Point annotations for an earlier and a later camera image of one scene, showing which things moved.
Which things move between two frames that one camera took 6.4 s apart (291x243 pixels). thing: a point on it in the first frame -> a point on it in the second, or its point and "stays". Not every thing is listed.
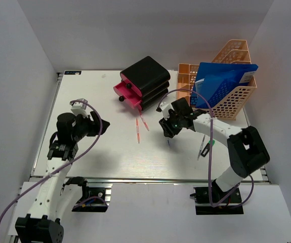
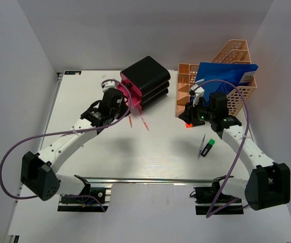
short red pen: (144, 122) stays
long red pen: (137, 130) -> (130, 121)
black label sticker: (73, 73) stays
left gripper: (94, 125) -> (125, 109)
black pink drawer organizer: (143, 83) stays
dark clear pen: (201, 147) stays
